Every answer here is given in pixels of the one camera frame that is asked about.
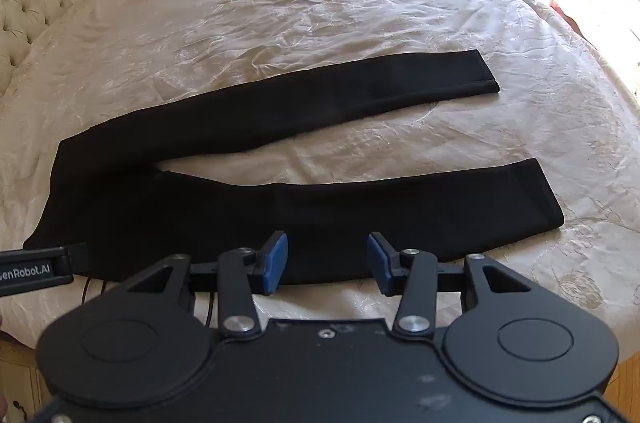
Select black pants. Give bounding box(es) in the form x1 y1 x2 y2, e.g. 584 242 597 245
22 49 566 299

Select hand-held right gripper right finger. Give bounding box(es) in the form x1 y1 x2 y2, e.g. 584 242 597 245
366 231 534 339

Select cream embroidered bedspread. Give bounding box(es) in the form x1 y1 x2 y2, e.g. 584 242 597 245
0 0 640 356

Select black cable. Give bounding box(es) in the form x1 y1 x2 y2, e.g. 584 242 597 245
80 275 221 331

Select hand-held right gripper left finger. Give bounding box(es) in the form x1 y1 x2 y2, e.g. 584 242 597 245
119 230 290 340

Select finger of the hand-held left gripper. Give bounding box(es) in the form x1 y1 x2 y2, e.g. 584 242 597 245
0 242 90 299

